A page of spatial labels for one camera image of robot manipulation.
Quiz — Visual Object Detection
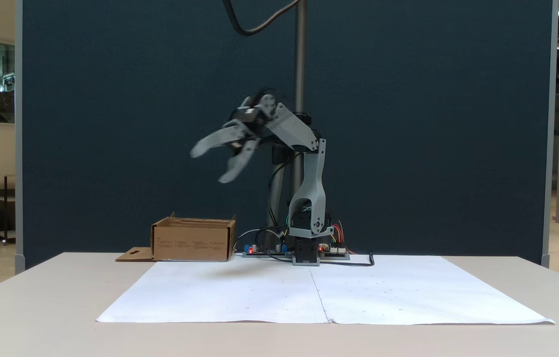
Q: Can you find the dark blue partition panel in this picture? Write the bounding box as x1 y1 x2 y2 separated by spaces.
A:
15 0 558 274

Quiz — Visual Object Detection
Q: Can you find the brown cardboard box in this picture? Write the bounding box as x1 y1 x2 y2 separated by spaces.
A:
115 212 238 263

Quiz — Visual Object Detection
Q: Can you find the large white paper sheet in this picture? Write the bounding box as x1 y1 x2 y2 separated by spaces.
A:
96 255 556 326

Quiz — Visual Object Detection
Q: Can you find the thick black power cable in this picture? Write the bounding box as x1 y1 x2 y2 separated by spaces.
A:
320 251 375 267

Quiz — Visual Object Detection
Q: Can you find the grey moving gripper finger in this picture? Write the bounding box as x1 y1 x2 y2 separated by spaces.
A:
218 139 261 184

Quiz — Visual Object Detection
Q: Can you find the metal camera stand pole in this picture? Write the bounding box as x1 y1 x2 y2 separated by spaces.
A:
292 0 308 209

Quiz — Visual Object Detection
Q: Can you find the black camera cable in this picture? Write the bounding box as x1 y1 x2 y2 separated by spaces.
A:
223 0 303 37

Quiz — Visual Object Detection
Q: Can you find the blue power converter circuit board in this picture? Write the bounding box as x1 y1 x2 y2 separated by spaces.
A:
243 242 291 258

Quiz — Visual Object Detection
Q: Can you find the grey motor driver circuit board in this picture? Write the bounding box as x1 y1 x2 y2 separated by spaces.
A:
318 242 351 260

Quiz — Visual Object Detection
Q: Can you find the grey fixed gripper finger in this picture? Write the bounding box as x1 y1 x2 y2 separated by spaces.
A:
189 126 248 159

